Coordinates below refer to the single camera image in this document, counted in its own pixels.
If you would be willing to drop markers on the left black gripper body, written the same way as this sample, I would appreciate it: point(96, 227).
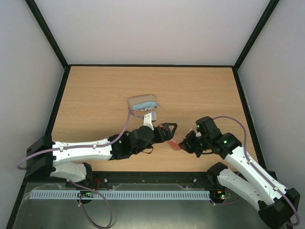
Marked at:
point(160, 138)

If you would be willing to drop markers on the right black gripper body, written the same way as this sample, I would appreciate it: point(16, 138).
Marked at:
point(189, 140)

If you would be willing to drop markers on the red sunglasses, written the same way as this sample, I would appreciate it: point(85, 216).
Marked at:
point(172, 143)

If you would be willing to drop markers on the blue cleaning cloth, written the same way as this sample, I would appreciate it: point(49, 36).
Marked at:
point(147, 105)

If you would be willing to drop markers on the american flag glasses case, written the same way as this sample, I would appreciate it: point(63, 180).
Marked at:
point(139, 99)

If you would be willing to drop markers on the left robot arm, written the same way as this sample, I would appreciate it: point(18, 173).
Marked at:
point(48, 158)

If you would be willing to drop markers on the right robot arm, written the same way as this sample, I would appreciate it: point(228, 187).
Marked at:
point(275, 203)

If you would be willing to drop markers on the right electronics board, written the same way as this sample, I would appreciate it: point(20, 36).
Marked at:
point(222, 194)

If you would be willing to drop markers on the electronics board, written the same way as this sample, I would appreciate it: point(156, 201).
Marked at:
point(222, 194)
point(91, 194)

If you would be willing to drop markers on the left electronics board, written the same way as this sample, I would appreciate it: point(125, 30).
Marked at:
point(91, 194)

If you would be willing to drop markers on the light blue slotted cable duct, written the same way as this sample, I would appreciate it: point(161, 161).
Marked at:
point(124, 195)

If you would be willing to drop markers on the black front mounting rail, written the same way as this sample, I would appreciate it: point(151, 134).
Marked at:
point(110, 179)

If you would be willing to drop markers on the black aluminium frame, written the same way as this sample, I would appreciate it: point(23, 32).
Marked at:
point(67, 67)

